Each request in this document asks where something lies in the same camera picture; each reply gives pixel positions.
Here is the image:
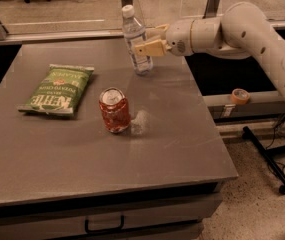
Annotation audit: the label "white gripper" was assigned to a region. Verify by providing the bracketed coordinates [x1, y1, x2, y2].
[134, 19, 193, 57]

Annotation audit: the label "clear plastic water bottle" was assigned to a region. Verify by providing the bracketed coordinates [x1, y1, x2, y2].
[122, 5, 153, 75]

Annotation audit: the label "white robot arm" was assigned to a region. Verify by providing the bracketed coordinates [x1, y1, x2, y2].
[135, 2, 285, 240]

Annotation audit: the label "orange soda can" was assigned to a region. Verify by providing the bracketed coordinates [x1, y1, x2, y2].
[99, 87, 131, 134]

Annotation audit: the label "orange tape roll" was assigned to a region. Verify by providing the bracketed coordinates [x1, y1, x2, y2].
[231, 88, 250, 105]

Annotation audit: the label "green Kettle chips bag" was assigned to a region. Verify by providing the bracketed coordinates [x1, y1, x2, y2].
[17, 64, 94, 117]

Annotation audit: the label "black stand base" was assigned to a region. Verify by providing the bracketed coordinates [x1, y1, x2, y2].
[242, 126, 285, 195]

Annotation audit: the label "grey cabinet drawer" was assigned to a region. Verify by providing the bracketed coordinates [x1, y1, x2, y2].
[0, 193, 222, 240]

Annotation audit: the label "right metal bracket post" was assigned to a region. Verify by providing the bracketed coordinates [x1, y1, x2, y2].
[204, 0, 220, 18]

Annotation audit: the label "black drawer handle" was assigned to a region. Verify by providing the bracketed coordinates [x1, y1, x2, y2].
[84, 215, 125, 235]

